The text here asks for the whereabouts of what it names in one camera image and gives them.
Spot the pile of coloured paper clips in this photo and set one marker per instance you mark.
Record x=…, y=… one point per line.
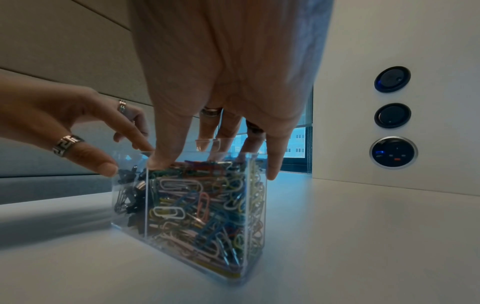
x=198, y=207

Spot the long beige sofa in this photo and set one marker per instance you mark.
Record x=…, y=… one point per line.
x=56, y=44

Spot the silver-rimmed round socket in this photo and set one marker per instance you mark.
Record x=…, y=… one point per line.
x=393, y=152

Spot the small black binder clip bunch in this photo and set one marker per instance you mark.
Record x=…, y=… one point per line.
x=129, y=193

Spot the white socket panel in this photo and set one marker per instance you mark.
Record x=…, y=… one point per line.
x=412, y=44

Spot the window behind long sofa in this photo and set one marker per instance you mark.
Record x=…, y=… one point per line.
x=300, y=148

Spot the person's left hand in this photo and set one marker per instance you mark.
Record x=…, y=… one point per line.
x=48, y=112

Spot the person's right hand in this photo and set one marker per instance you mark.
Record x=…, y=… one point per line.
x=232, y=53

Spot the transparent box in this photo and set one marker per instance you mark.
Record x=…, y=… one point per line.
x=255, y=261

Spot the black round socket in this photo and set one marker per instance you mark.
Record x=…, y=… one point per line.
x=392, y=79
x=392, y=115

